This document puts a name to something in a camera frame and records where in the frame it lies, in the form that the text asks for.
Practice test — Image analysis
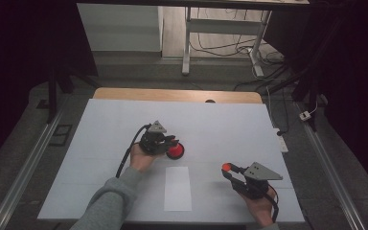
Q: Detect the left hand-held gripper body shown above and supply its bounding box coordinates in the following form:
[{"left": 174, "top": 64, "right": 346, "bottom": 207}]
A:
[{"left": 139, "top": 120, "right": 171, "bottom": 156}]

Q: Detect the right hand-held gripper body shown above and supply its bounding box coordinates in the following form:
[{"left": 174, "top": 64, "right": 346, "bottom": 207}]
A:
[{"left": 236, "top": 161, "right": 284, "bottom": 200}]

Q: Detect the round red ink pad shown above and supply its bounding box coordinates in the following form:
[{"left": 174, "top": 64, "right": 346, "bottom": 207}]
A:
[{"left": 166, "top": 142, "right": 185, "bottom": 160}]

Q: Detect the person's left hand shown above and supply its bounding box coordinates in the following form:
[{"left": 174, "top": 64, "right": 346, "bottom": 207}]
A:
[{"left": 129, "top": 142, "right": 158, "bottom": 173}]

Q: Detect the person's right hand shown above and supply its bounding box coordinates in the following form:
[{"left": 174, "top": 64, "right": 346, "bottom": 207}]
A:
[{"left": 241, "top": 187, "right": 278, "bottom": 229}]

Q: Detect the white power strip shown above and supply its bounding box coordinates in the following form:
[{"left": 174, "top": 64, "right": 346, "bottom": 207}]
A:
[{"left": 272, "top": 127, "right": 289, "bottom": 154}]

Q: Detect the wooden table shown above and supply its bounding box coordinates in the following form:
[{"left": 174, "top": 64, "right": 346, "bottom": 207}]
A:
[{"left": 92, "top": 87, "right": 264, "bottom": 104}]

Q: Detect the white paper sheet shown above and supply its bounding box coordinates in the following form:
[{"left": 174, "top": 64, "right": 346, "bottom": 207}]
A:
[{"left": 164, "top": 166, "right": 193, "bottom": 212}]

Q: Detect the white table cover board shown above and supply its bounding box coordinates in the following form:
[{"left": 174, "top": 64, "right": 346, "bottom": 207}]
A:
[{"left": 37, "top": 98, "right": 306, "bottom": 223}]

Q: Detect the dark floor plate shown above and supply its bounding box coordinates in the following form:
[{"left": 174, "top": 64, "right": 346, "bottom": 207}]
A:
[{"left": 49, "top": 124, "right": 74, "bottom": 148}]

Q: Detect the white cabinet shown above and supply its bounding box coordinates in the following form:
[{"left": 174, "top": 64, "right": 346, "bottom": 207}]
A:
[{"left": 76, "top": 3, "right": 164, "bottom": 53}]

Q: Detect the black curtain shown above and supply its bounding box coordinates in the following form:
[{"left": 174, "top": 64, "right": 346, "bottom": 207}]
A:
[
  {"left": 264, "top": 0, "right": 368, "bottom": 199},
  {"left": 0, "top": 0, "right": 98, "bottom": 175}
]

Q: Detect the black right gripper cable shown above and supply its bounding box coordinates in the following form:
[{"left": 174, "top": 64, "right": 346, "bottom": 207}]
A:
[{"left": 266, "top": 186, "right": 281, "bottom": 223}]

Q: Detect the metal floor rail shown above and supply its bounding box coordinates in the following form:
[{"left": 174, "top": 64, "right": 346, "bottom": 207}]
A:
[
  {"left": 0, "top": 95, "right": 70, "bottom": 230},
  {"left": 294, "top": 101, "right": 367, "bottom": 230}
]

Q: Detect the tangle of black floor cables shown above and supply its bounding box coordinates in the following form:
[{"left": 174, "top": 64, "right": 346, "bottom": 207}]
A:
[{"left": 190, "top": 8, "right": 289, "bottom": 93}]

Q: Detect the white metal desk frame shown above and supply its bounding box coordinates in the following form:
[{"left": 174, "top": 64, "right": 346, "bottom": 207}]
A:
[{"left": 181, "top": 5, "right": 273, "bottom": 78}]

